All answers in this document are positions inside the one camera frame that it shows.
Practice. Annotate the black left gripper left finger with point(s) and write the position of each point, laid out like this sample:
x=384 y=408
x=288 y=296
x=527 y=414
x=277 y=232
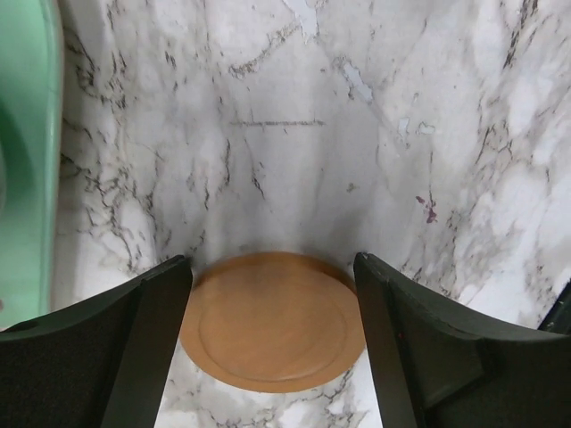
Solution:
x=102 y=362

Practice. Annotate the green floral tray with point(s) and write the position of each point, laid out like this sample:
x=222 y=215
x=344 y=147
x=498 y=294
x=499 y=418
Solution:
x=31 y=121

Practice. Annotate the light orange wooden coaster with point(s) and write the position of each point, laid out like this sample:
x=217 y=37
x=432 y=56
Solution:
x=273 y=322

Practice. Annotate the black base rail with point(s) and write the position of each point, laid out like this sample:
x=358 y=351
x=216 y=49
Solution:
x=558 y=319

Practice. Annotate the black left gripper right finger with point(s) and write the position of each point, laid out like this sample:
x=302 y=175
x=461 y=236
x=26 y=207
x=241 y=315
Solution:
x=437 y=363

